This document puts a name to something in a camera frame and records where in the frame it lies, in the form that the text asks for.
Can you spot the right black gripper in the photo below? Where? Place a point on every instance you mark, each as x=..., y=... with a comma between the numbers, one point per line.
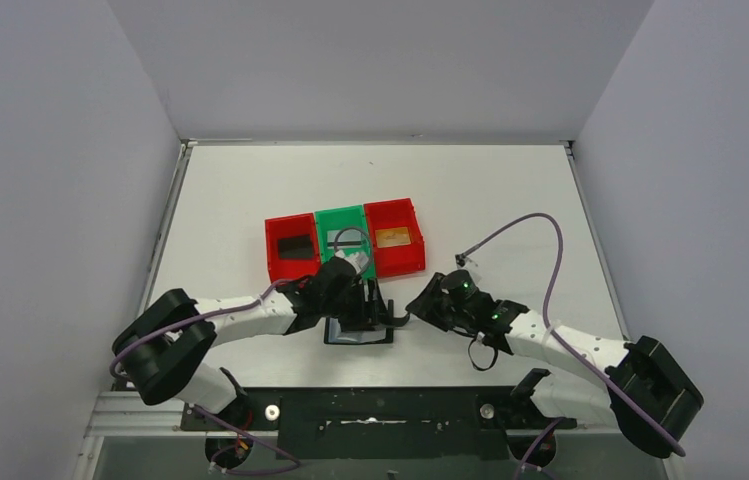
x=430, y=300

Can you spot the silver card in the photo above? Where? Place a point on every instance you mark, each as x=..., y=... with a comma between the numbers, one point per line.
x=342, y=239

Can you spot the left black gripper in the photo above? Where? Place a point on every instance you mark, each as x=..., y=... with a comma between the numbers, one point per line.
x=366, y=303

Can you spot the red bin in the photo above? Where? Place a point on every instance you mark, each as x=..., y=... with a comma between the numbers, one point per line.
x=398, y=261
x=275, y=228

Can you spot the black card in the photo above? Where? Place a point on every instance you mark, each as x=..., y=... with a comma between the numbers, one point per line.
x=299, y=247

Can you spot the black leather card holder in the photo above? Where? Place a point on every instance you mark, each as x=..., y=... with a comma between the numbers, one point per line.
x=335, y=334

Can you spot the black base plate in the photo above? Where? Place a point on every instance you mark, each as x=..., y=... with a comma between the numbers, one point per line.
x=487, y=422

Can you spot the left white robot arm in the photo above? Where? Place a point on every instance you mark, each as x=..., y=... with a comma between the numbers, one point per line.
x=162, y=352

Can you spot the green bin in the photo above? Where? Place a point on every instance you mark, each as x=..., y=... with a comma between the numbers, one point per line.
x=351, y=217

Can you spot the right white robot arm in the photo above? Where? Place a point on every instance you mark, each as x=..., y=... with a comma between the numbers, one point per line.
x=639, y=386

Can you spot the aluminium frame rail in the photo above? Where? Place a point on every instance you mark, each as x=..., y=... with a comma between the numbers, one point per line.
x=122, y=414

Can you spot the gold card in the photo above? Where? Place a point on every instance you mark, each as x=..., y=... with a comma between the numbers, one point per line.
x=393, y=237

